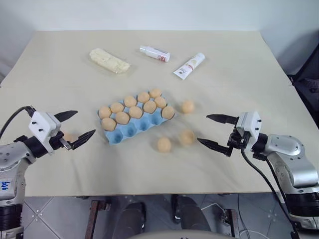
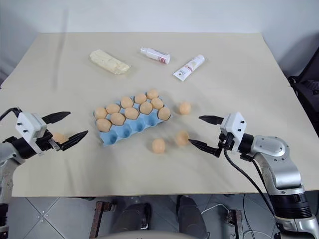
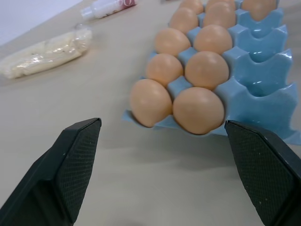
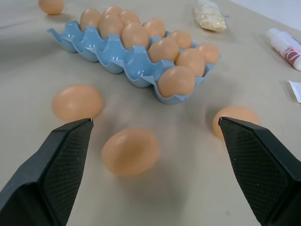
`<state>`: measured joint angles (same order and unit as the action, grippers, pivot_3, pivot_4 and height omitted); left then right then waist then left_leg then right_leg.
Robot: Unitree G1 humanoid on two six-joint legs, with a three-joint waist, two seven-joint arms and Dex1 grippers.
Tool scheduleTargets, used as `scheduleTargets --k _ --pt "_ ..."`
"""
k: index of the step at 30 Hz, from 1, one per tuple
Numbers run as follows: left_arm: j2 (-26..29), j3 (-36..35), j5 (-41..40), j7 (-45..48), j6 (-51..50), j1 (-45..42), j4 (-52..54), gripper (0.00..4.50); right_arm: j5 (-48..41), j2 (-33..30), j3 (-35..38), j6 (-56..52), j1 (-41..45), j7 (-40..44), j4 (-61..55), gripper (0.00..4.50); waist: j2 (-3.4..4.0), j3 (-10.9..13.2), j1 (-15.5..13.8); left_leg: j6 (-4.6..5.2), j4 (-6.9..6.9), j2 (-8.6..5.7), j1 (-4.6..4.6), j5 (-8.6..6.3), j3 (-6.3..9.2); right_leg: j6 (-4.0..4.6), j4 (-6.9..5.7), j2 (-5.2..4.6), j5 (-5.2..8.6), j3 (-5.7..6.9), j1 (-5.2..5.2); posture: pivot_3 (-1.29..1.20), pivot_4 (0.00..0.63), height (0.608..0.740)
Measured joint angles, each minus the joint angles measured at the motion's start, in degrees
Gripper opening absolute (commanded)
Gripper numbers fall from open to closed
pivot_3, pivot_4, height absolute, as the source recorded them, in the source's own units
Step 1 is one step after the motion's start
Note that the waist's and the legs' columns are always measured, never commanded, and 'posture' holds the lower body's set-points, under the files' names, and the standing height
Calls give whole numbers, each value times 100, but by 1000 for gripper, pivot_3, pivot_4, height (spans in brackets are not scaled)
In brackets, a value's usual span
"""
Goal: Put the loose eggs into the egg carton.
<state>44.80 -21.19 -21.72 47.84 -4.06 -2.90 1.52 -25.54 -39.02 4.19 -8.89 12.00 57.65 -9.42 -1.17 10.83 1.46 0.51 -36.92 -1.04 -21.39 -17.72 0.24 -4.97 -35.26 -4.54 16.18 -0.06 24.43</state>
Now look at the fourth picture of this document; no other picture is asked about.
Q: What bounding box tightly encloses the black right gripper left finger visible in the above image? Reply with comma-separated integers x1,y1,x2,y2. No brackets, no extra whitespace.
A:
0,118,95,226

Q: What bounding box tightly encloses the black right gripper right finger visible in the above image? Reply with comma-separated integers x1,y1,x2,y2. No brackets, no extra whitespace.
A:
218,116,301,226

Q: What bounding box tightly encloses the blue plastic egg tray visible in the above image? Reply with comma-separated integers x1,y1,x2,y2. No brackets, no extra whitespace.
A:
46,20,216,105

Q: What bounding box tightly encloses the brown egg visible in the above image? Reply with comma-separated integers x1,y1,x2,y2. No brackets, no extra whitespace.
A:
119,9,142,26
175,48,206,78
194,43,220,64
157,65,197,98
79,8,102,32
101,128,161,177
148,37,180,64
167,30,193,50
213,105,261,140
121,22,150,50
51,84,104,122
38,0,64,16
143,18,166,38
98,14,125,40

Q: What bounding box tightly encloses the white paper packet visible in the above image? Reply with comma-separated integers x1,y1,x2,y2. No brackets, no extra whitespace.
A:
288,80,301,104

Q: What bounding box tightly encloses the white tube with pink print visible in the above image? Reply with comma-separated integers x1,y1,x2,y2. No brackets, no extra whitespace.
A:
266,27,301,72

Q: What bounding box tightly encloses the clear bag of grains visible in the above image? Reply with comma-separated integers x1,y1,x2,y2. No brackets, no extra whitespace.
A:
193,0,228,31

